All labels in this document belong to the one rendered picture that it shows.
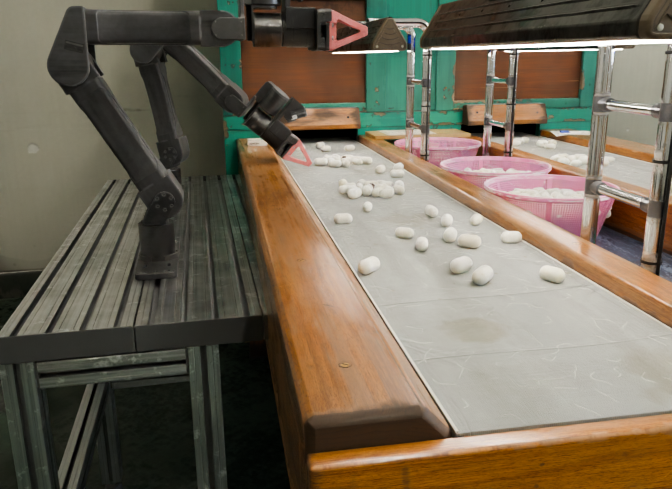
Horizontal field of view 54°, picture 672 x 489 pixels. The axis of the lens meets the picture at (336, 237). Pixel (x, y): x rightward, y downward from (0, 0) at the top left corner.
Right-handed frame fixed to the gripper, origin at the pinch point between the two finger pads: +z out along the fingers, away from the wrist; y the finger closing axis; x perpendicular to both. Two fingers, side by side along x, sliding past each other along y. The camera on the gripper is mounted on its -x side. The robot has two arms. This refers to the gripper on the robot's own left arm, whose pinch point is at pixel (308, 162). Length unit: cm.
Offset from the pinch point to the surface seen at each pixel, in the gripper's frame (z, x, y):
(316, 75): -6, -23, 54
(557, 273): 15, -13, -98
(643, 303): 19, -16, -108
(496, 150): 43, -38, 9
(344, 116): 9, -18, 48
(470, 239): 11, -10, -80
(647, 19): -11, -31, -122
